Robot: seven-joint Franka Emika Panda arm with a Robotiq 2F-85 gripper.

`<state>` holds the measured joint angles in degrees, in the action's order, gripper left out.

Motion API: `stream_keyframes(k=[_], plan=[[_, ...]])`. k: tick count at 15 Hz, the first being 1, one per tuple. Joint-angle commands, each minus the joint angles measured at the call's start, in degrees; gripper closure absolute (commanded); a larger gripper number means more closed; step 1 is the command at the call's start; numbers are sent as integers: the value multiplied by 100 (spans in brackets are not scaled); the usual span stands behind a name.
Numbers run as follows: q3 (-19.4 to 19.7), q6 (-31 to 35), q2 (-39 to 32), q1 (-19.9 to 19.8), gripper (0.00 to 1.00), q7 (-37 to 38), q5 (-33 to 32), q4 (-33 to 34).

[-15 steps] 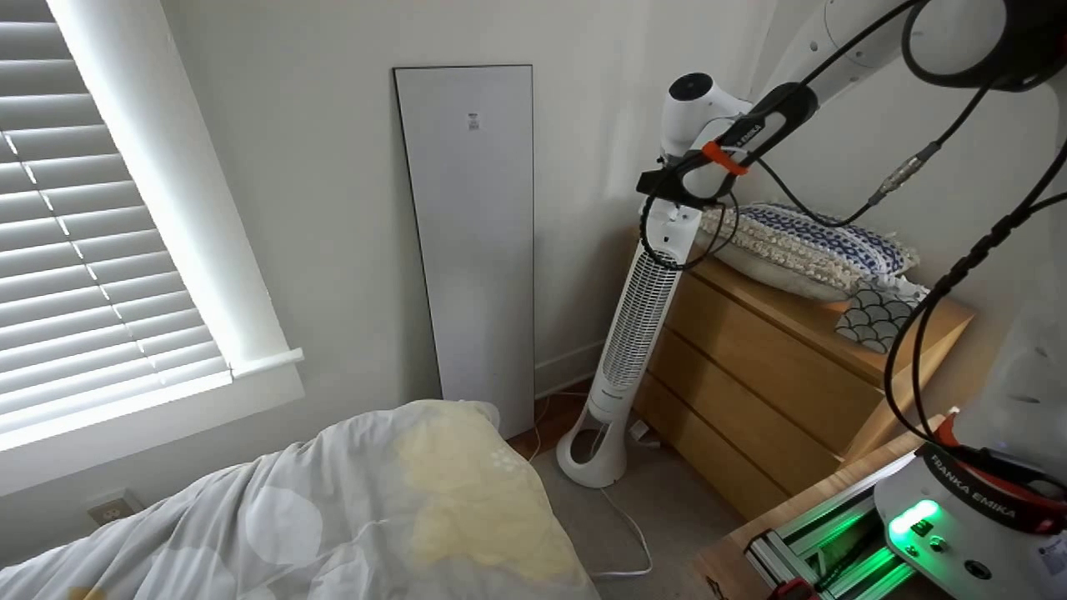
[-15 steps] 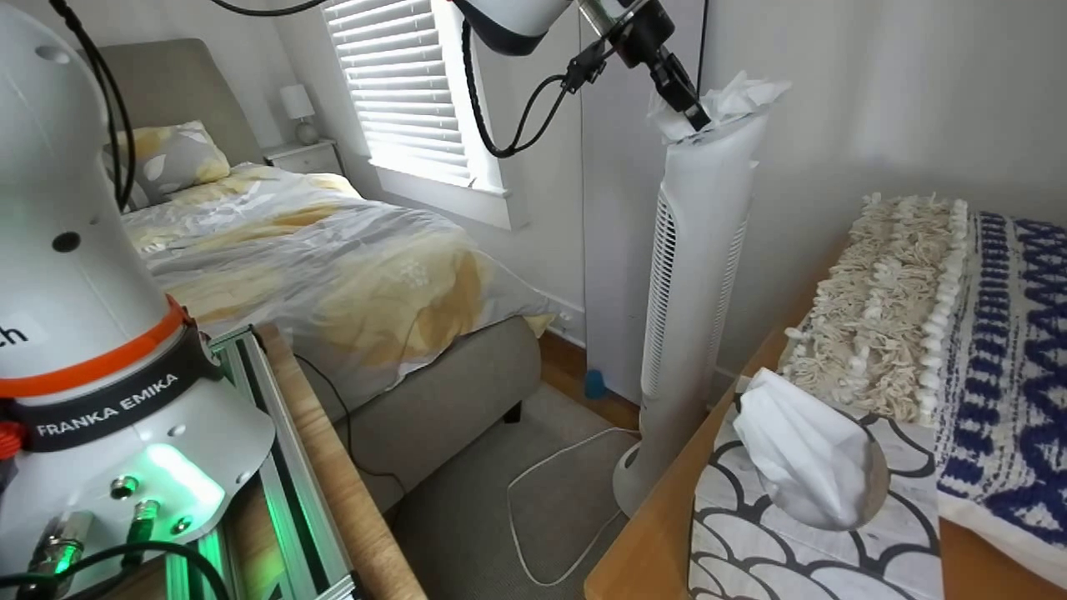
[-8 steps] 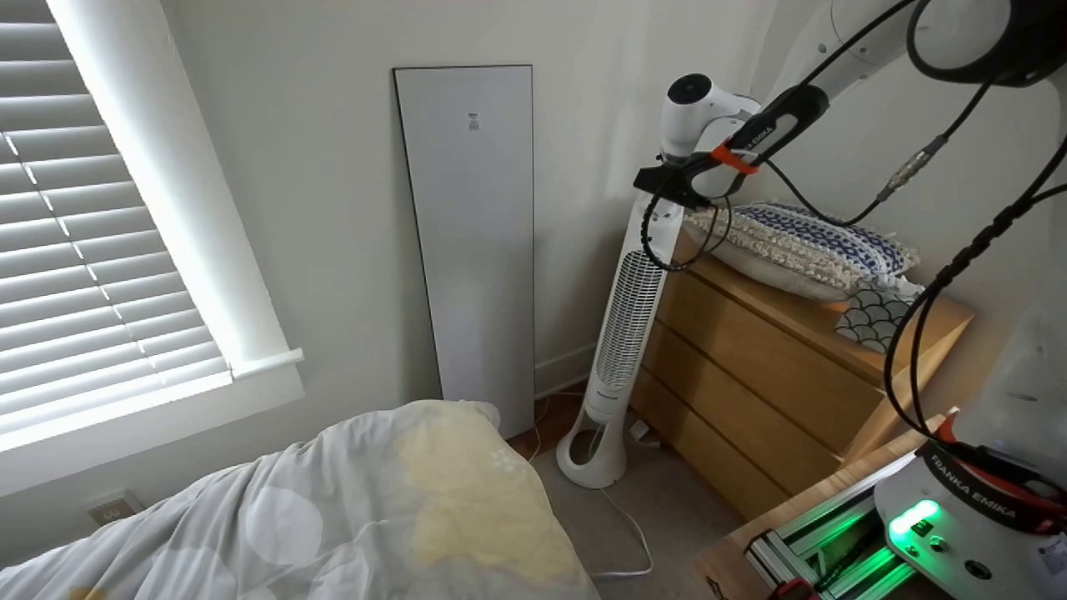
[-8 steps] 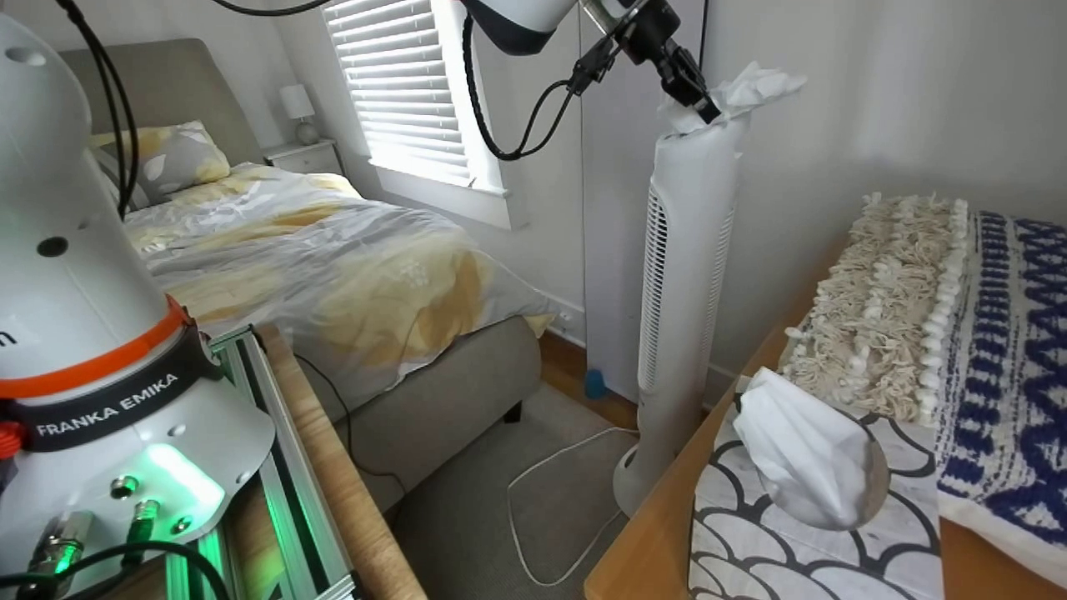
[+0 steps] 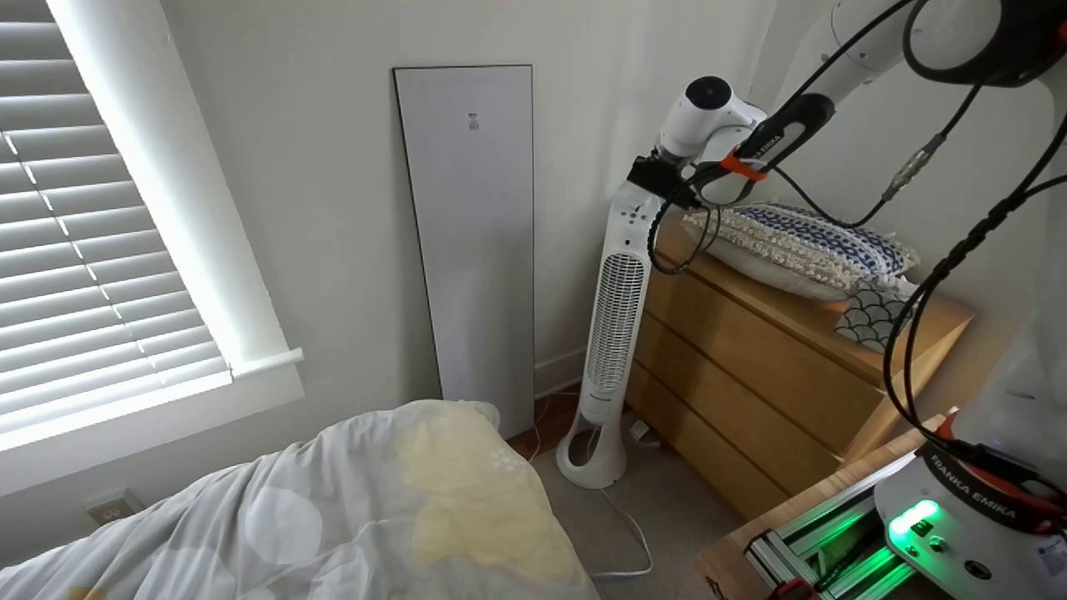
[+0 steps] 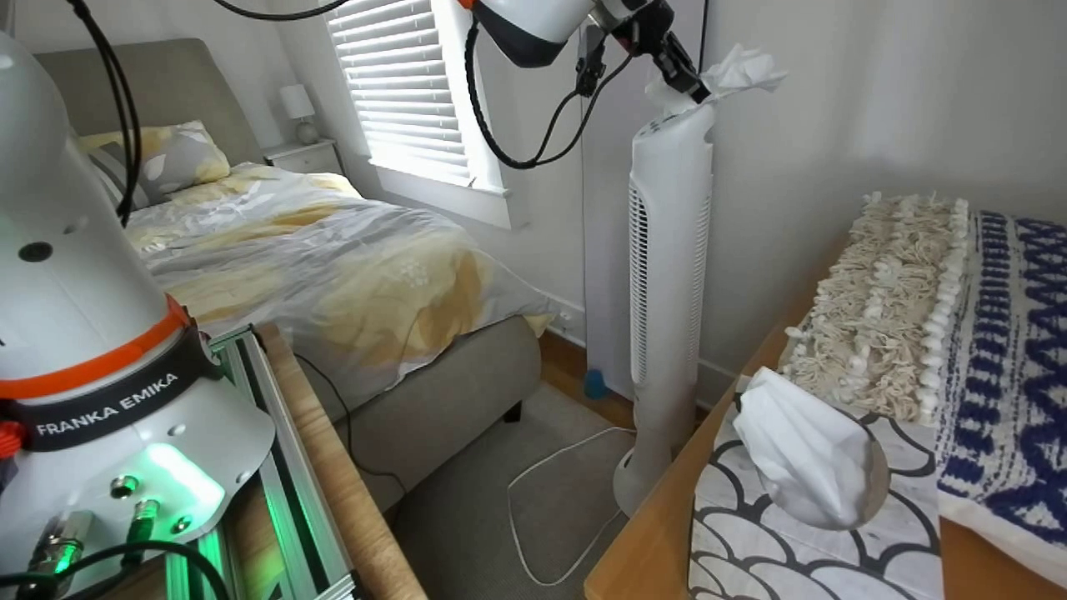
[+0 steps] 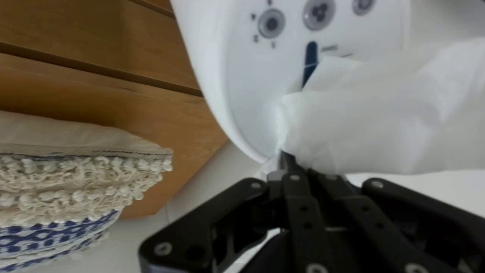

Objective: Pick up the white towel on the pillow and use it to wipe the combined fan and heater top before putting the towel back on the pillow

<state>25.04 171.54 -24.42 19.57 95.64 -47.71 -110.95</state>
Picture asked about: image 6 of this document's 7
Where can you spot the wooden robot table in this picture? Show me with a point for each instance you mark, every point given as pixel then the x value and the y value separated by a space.
pixel 343 479

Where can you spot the grey striped bed pillow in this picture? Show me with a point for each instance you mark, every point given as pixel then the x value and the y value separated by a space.
pixel 110 179

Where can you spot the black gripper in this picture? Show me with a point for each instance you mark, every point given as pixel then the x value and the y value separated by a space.
pixel 636 20

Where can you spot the wooden dresser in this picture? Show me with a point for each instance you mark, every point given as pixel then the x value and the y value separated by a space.
pixel 650 544

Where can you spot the white tissue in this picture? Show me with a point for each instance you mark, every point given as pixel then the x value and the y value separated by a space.
pixel 805 445

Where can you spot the scale pattern tissue box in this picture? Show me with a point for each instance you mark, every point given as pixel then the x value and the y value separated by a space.
pixel 769 544

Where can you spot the grey upholstered bed frame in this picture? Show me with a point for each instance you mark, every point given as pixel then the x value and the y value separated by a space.
pixel 445 400

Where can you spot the grey headboard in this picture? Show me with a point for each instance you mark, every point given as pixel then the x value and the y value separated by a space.
pixel 187 87

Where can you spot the white window blinds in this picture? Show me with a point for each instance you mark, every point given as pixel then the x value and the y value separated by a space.
pixel 401 87
pixel 483 136

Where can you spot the white tower fan heater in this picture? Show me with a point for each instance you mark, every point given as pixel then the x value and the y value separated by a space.
pixel 669 287

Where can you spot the grey rug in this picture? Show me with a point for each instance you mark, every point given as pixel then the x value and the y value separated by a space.
pixel 468 536

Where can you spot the blue white patterned rug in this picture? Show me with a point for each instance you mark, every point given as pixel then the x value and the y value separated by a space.
pixel 888 320

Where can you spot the white nightstand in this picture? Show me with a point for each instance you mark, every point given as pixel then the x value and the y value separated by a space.
pixel 300 156

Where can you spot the small blue object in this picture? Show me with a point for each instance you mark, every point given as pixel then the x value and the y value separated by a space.
pixel 595 387

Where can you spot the yellow grey bed pillow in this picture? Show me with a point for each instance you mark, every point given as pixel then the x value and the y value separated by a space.
pixel 183 156

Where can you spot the bed with yellow bedding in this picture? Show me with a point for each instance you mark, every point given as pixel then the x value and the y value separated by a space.
pixel 320 269

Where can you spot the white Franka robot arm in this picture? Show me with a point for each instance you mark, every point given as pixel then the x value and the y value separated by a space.
pixel 79 335

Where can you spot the white table lamp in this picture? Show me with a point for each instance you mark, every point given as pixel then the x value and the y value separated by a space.
pixel 296 105

